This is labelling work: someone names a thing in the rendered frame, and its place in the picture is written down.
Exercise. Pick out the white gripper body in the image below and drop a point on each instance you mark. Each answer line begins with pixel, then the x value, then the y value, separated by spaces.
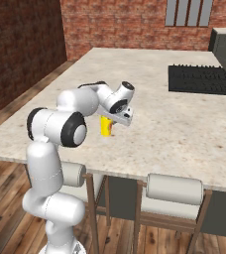
pixel 118 117

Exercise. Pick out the black hob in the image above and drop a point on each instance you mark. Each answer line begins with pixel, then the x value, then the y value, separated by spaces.
pixel 199 79

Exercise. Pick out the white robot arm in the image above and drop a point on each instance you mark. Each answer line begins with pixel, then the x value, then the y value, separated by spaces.
pixel 49 155

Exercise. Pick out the yellow cup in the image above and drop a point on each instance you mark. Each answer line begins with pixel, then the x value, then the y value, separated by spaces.
pixel 105 127

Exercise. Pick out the wooden stool with cream cushion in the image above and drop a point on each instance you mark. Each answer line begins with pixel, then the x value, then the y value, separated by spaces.
pixel 82 185
pixel 174 198

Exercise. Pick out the grey barred window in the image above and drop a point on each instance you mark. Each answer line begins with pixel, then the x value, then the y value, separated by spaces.
pixel 188 12

